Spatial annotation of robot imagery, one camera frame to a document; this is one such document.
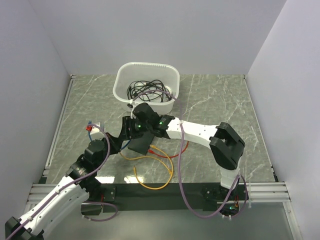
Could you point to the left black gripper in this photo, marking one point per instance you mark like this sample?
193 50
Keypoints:
115 144

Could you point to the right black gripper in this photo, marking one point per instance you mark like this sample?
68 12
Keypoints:
129 121

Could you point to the black network switch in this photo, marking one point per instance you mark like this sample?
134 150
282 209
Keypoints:
141 145

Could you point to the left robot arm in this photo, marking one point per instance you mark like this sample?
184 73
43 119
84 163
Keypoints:
78 185

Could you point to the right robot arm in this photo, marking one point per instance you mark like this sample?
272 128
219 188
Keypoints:
224 142

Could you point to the white plastic tub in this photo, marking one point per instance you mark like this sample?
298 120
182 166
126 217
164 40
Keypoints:
153 83

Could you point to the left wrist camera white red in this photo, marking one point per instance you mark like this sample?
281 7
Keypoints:
95 132

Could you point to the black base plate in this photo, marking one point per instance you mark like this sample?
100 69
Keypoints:
134 197

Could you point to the aluminium rail frame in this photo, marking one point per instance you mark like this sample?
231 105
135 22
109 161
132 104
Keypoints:
205 99

